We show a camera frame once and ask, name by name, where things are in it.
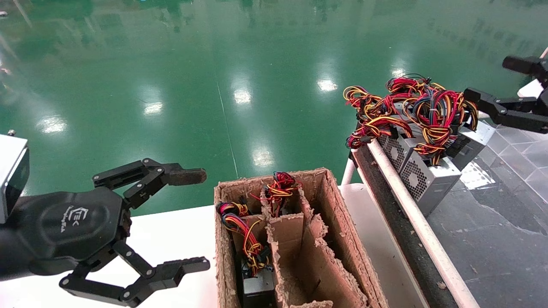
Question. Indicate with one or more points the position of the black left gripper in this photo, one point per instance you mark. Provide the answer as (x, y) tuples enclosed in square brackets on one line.
[(72, 222)]

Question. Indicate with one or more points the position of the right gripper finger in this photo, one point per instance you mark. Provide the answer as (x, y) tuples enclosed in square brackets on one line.
[(513, 113), (522, 64)]

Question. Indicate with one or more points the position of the clear plastic guard panel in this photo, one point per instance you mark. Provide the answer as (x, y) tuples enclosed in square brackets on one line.
[(522, 154)]

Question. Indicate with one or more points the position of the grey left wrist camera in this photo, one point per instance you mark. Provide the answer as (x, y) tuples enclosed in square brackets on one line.
[(10, 171)]

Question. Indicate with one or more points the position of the long white rail tube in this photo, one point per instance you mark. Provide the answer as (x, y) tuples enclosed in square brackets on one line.
[(411, 214)]

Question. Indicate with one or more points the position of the white tube with black clamp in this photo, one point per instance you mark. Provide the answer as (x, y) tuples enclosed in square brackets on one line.
[(545, 52)]

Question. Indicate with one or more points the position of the short white leg tube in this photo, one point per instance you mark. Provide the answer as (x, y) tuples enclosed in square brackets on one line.
[(349, 173)]

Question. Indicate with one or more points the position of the white side table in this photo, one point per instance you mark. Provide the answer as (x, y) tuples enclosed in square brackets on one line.
[(531, 89)]

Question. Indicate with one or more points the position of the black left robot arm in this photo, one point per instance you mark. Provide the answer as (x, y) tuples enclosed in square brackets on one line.
[(8, 256)]

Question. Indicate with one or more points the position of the brown cardboard divider box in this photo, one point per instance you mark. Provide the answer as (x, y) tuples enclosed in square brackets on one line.
[(325, 265)]

